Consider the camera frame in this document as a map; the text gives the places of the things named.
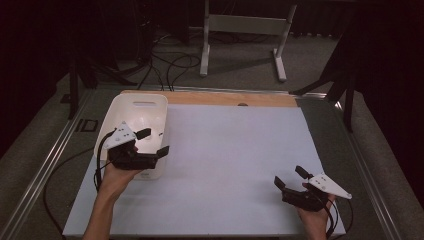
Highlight black looped floor cable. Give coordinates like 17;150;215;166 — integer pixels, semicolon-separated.
165;53;202;92

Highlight white table mat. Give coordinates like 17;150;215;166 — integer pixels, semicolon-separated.
62;103;347;238

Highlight white plastic bin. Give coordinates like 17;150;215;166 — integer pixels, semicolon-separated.
93;93;169;181

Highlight person's right hand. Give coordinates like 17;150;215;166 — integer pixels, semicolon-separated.
296;195;336;240

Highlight person's left hand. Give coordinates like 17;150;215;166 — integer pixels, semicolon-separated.
99;157;144;198

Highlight black angled stand leg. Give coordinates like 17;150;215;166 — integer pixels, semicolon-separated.
289;19;357;134

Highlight aluminium floor rail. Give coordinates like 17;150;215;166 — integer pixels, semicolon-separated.
333;99;403;240
0;89;95;240

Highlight thin black floor cable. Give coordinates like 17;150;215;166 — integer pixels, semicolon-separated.
42;146;96;236

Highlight thick black gripper cable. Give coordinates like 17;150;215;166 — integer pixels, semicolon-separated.
94;129;116;193

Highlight black looped gripper cable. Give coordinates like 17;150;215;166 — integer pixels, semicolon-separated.
323;193;354;240

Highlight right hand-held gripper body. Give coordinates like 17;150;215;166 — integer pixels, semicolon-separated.
281;173;353;213

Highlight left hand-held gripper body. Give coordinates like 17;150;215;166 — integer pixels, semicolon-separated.
103;121;159;171

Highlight black rectangular floor plate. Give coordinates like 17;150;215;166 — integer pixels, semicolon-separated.
75;119;100;133

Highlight black straight floor cable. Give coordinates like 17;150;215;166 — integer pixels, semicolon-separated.
136;33;165;92

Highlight white metal stand frame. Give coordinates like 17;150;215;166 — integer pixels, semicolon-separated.
199;0;298;83

